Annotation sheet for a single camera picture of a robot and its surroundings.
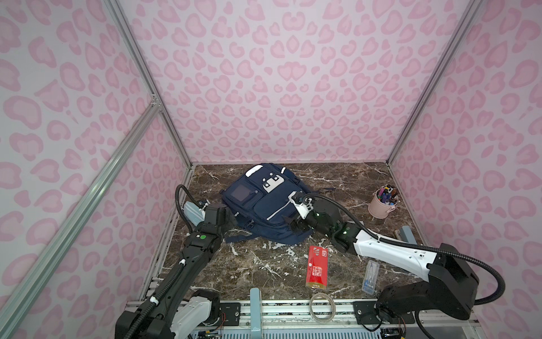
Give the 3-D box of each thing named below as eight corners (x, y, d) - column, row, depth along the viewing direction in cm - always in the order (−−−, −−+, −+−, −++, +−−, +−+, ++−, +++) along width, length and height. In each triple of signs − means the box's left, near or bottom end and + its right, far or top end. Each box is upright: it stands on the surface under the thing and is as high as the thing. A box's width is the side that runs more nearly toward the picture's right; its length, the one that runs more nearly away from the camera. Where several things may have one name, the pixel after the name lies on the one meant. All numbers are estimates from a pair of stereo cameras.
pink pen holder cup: (371, 220, 99) (382, 203, 89) (365, 202, 106) (375, 184, 95) (389, 220, 99) (402, 203, 88) (382, 202, 106) (394, 184, 95)
